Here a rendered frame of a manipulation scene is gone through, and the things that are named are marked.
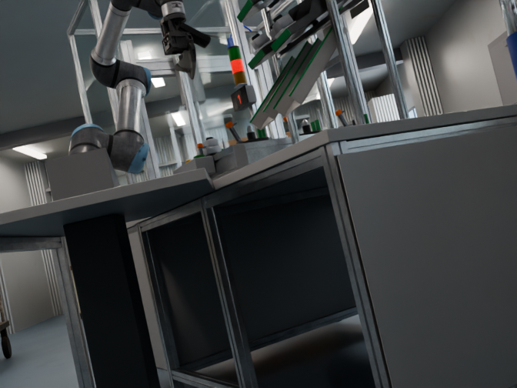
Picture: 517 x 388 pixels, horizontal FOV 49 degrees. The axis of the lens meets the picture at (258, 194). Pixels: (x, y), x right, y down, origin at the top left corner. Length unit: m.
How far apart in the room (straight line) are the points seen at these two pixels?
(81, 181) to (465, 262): 1.15
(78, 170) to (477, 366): 1.27
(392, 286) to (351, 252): 0.12
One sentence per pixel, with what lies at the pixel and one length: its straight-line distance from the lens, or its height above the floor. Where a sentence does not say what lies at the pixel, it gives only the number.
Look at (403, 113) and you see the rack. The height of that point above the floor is 0.92.
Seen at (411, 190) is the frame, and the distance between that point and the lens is 1.39.
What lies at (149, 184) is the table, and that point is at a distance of 1.43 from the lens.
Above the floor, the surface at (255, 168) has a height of 0.84.
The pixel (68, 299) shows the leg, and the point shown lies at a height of 0.59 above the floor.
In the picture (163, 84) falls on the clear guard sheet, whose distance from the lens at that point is 3.47.
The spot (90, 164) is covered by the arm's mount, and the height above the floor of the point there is 1.00.
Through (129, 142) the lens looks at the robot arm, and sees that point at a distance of 2.04.
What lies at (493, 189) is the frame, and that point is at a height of 0.64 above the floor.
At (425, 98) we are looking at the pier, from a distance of 8.71.
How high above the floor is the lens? 0.67
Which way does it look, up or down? 4 degrees up
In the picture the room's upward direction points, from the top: 13 degrees counter-clockwise
